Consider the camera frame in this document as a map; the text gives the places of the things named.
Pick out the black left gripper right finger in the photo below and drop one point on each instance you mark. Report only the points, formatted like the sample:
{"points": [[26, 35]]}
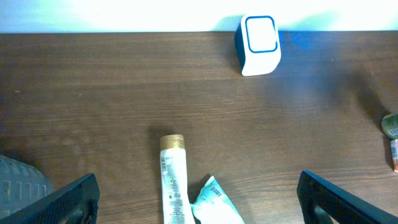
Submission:
{"points": [[322, 202]]}

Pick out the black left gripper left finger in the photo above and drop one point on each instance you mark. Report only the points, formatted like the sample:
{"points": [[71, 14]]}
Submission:
{"points": [[76, 202]]}

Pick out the orange snack packet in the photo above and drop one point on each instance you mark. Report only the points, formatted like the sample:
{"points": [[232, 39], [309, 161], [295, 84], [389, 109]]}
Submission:
{"points": [[394, 152]]}

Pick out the green lid jar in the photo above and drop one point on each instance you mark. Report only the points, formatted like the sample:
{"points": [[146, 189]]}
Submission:
{"points": [[389, 125]]}

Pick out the white tube brown cap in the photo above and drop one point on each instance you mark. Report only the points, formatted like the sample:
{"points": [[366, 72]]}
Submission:
{"points": [[173, 167]]}

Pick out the mint green tissue pack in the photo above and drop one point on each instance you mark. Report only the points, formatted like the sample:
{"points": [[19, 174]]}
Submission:
{"points": [[213, 206]]}

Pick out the white barcode scanner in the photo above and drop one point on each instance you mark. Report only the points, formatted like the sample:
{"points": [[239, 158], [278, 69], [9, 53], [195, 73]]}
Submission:
{"points": [[257, 45]]}

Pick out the grey plastic basket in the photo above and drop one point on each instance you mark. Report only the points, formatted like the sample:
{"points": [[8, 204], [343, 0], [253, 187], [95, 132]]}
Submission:
{"points": [[21, 185]]}

